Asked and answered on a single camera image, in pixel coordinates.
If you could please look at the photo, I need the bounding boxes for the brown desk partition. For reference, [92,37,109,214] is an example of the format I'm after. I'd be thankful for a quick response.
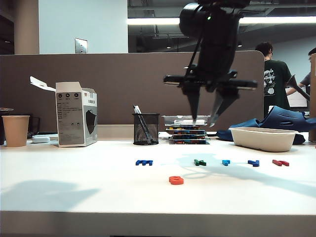
[0,51,265,126]

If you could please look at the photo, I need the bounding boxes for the black camera cable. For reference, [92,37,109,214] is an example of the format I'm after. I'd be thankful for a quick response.
[184,34,205,76]

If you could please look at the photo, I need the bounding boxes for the white earbud case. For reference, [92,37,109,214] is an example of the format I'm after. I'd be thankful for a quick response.
[31,135,51,144]

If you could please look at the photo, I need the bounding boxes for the brown paper cup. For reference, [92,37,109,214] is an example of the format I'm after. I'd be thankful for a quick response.
[1,116,31,148]

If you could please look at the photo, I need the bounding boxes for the blue foam clog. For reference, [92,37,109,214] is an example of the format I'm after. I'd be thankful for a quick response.
[261,105,316,133]

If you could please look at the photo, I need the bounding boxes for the metal wall plate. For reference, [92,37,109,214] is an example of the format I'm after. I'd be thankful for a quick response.
[75,38,88,55]

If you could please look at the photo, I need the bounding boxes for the blue foam shoes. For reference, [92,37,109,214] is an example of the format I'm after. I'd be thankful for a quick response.
[216,118,307,146]

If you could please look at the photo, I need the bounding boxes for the clear plastic case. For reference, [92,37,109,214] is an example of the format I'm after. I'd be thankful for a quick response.
[160,115,212,128]

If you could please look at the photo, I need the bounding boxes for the black angled bar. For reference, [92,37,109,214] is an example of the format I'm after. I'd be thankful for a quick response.
[286,75,311,101]

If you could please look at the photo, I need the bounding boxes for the white board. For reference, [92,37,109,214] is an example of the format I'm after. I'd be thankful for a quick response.
[286,88,309,108]

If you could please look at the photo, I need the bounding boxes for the white grey mask box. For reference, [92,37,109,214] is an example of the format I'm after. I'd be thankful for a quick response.
[30,76,98,148]

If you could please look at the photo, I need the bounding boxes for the white black pen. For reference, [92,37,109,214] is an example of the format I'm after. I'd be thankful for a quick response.
[132,105,154,144]

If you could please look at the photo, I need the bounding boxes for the beige oval pulp tray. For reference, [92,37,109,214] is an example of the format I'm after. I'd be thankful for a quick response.
[228,127,299,153]

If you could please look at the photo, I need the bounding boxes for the person in dark green shirt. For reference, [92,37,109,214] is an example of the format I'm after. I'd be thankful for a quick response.
[255,41,293,118]

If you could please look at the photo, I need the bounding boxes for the ceiling light strip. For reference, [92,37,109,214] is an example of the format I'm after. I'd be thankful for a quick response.
[127,16,316,26]

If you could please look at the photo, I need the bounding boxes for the black mesh pen holder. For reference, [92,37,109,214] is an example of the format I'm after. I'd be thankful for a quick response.
[132,113,160,146]

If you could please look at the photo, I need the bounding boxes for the brown cardboard box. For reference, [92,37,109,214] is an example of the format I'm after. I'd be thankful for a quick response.
[310,54,316,143]

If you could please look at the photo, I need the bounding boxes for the dark translucent tumbler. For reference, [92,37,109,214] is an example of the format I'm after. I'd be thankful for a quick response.
[29,117,40,139]

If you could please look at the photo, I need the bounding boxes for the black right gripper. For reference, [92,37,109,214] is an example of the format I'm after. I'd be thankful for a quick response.
[162,56,258,128]

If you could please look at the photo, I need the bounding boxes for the person in grey shirt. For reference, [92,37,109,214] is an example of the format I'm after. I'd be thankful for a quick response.
[286,47,316,96]

